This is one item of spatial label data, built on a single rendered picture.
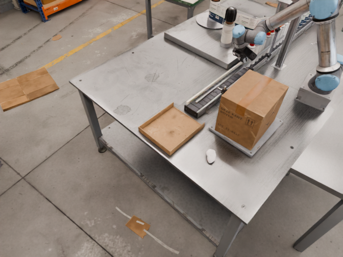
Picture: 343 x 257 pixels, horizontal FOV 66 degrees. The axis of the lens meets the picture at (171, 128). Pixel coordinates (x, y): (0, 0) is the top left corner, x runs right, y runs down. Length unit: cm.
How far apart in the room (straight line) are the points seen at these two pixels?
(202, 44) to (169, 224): 145
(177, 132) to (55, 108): 186
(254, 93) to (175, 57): 90
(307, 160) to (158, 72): 115
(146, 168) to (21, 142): 135
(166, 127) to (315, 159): 85
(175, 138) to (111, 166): 106
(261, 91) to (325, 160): 53
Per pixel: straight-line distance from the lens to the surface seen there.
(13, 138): 302
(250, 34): 171
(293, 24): 206
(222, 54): 214
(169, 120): 162
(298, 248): 225
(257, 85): 150
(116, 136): 238
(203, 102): 169
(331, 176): 163
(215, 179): 140
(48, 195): 248
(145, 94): 181
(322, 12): 154
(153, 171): 213
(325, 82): 170
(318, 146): 173
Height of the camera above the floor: 202
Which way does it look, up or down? 49 degrees down
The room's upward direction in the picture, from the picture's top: 1 degrees clockwise
